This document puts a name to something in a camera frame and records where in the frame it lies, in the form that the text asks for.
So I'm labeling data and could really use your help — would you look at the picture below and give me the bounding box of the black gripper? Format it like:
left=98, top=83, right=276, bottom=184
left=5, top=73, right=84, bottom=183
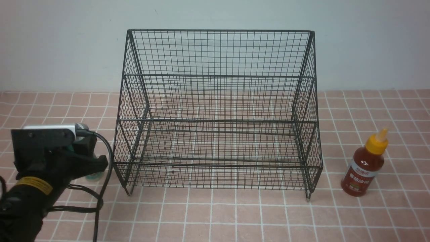
left=11, top=129, right=109, bottom=189

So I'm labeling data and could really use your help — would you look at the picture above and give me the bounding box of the green cap seasoning bottle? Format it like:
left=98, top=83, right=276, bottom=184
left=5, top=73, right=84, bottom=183
left=68, top=145, right=105, bottom=182

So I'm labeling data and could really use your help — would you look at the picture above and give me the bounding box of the red sauce bottle yellow cap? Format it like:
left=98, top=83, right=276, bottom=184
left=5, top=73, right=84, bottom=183
left=340, top=128, right=389, bottom=197

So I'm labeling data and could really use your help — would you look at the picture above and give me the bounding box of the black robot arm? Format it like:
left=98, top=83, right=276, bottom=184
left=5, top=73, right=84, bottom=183
left=0, top=126, right=113, bottom=242

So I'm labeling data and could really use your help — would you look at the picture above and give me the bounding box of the black cable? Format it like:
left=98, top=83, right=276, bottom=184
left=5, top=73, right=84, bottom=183
left=44, top=130, right=114, bottom=242

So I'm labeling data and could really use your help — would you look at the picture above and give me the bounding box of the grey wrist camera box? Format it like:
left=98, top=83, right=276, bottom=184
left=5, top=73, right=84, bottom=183
left=22, top=123, right=89, bottom=137

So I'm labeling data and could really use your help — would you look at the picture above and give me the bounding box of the black wire mesh rack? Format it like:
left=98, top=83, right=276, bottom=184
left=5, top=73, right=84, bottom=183
left=113, top=29, right=324, bottom=200

